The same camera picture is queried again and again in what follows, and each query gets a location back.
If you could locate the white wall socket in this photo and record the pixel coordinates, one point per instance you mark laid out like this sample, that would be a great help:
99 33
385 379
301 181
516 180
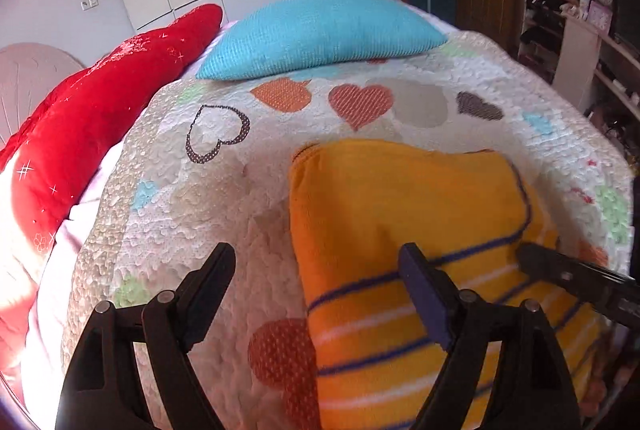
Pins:
89 4

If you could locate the red long pillow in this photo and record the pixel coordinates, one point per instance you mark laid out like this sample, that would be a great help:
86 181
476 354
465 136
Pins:
49 162

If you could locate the turquoise knit pillow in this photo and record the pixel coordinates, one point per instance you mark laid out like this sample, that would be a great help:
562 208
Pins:
292 35

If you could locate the white shelf unit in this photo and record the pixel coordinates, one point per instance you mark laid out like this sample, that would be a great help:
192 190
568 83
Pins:
585 67

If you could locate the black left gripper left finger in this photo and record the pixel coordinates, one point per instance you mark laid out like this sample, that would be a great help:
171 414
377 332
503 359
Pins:
102 388

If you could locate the heart patterned quilt bedspread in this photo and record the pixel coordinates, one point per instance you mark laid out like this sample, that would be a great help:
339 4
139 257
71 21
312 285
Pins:
209 162

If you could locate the pink alarm clock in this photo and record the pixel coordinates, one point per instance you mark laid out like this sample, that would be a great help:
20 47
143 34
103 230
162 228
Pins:
600 17

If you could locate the yellow striped knit sweater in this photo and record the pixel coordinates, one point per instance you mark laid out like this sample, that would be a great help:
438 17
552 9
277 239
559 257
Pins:
353 204

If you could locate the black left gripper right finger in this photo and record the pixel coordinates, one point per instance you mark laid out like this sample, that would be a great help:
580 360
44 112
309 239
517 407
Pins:
506 356

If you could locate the white round headboard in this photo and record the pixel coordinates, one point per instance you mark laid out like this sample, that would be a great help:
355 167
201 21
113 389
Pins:
28 72

